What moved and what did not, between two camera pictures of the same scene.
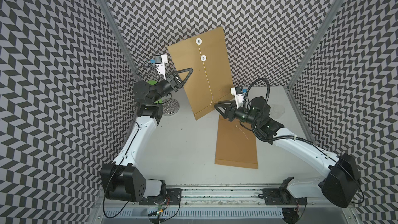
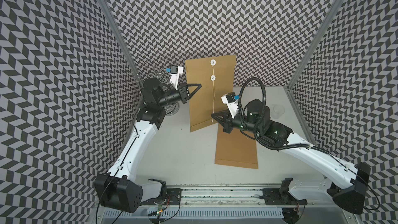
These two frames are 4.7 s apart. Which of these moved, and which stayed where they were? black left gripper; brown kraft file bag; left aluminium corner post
Moved: black left gripper
Stayed: left aluminium corner post; brown kraft file bag
